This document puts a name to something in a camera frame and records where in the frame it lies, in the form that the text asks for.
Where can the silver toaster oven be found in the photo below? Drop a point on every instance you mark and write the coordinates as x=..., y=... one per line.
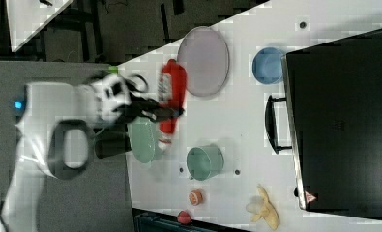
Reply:
x=333, y=95

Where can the red green strawberry toy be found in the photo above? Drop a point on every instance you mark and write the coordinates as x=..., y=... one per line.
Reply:
x=184, y=217

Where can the green perforated colander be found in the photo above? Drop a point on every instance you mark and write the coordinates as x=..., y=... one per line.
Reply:
x=143, y=136

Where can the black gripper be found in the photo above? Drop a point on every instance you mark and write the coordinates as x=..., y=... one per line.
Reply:
x=145, y=108

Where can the grey round plate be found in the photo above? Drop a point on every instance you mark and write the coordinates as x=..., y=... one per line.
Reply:
x=204, y=54

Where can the blue cup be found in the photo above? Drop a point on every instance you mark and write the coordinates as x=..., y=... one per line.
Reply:
x=267, y=66

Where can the green mug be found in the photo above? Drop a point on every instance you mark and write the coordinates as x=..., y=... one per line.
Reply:
x=204, y=162

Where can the peeled banana toy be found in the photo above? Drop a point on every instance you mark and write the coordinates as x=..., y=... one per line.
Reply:
x=263, y=209

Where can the red ketchup bottle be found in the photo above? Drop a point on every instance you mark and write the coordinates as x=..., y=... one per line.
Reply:
x=172, y=86

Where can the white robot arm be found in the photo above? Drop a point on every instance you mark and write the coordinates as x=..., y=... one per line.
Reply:
x=56, y=136

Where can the orange slice toy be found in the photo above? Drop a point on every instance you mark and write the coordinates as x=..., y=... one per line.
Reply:
x=195, y=197

